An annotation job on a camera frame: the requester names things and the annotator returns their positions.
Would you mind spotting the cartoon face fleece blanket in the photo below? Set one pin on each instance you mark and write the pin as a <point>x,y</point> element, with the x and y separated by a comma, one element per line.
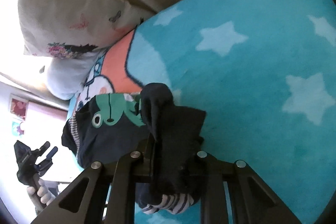
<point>264,72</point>

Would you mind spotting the wall picture frame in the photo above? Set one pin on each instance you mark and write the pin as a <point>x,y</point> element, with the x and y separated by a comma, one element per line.
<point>18,106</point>

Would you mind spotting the left hand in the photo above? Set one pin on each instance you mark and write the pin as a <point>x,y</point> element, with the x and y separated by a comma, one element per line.
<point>40,196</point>

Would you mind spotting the light blue pillow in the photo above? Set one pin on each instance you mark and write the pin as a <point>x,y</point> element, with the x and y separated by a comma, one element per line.
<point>66,77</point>

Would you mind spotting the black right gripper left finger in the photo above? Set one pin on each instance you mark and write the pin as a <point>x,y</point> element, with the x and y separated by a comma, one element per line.
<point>101,193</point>

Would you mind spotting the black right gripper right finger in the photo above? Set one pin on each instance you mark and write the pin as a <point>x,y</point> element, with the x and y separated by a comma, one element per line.
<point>236,192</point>

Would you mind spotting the dark navy child pants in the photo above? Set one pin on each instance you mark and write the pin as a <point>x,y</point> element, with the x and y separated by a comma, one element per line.
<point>111,125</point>

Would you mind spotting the white floral pillow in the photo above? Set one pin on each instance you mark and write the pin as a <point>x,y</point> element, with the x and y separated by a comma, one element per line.
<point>71,28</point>

